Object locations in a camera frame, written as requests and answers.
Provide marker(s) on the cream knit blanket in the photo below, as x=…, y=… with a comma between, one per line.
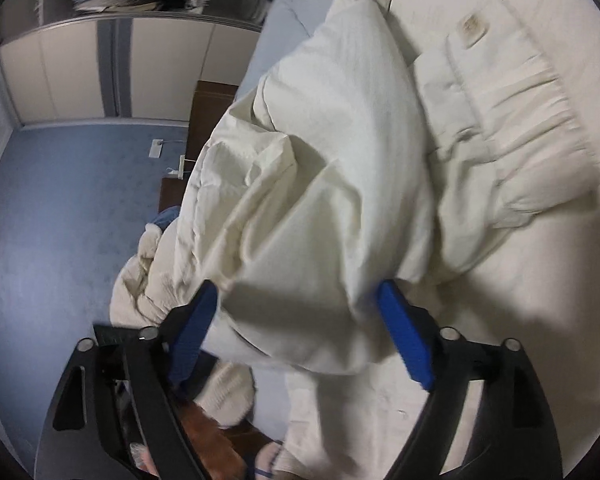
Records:
x=135, y=285

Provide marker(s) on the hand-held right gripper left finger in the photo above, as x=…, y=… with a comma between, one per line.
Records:
x=192, y=335

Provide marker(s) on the cream hooded jacket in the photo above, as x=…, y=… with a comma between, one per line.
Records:
x=330, y=185

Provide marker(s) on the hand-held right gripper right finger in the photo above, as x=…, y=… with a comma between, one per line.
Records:
x=405, y=340

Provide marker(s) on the blue cloth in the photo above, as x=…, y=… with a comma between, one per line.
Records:
x=165, y=217

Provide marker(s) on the person's plaid pajama clothing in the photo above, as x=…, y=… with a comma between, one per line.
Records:
x=270, y=462

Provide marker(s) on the white power strip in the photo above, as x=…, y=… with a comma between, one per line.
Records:
x=157, y=148

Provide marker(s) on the white wardrobe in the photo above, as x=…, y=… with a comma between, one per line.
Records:
x=70, y=70

